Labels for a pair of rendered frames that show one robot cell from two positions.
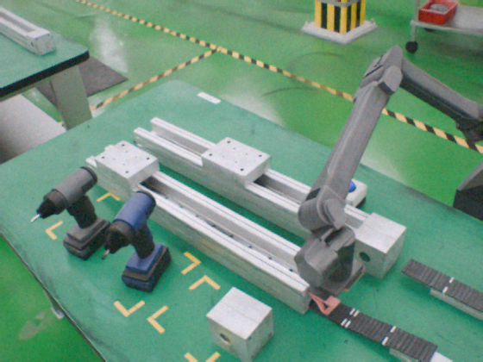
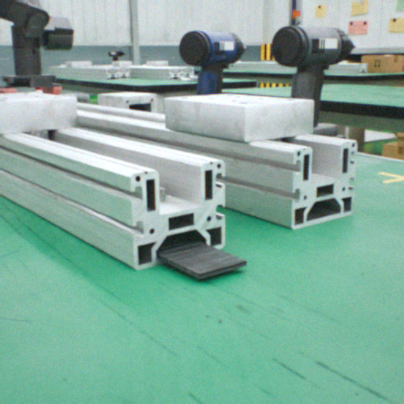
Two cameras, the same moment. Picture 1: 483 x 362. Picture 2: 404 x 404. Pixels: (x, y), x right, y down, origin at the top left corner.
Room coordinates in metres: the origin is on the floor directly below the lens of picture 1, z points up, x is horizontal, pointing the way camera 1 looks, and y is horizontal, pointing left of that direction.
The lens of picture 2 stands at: (1.86, 0.39, 0.96)
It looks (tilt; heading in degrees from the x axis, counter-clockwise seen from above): 14 degrees down; 189
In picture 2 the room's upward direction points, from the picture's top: 1 degrees counter-clockwise
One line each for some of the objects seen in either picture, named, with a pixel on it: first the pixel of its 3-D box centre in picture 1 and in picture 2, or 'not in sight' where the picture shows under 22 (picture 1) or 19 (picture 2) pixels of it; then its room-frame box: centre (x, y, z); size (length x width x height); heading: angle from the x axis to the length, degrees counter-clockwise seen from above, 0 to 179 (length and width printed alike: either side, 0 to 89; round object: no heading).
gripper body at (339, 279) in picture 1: (338, 265); (28, 66); (0.64, -0.18, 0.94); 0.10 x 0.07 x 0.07; 136
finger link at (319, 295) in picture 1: (329, 295); (42, 99); (0.62, -0.16, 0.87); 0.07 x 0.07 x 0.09; 46
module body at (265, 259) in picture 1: (190, 215); (136, 142); (0.96, 0.14, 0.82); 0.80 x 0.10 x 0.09; 45
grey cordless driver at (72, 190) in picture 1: (72, 220); (319, 98); (0.91, 0.44, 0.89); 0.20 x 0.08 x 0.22; 145
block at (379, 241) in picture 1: (379, 242); not in sight; (0.79, -0.31, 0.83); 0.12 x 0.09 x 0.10; 135
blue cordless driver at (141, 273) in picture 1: (134, 251); (220, 92); (0.78, 0.26, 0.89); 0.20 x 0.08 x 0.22; 157
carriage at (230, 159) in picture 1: (235, 165); (17, 121); (1.09, 0.01, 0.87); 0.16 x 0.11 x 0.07; 45
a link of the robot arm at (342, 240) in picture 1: (338, 246); (28, 37); (0.64, -0.17, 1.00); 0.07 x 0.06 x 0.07; 133
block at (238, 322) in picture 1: (244, 321); (123, 116); (0.61, 0.02, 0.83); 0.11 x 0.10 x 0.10; 139
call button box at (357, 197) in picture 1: (345, 196); not in sight; (0.98, -0.27, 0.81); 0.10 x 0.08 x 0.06; 135
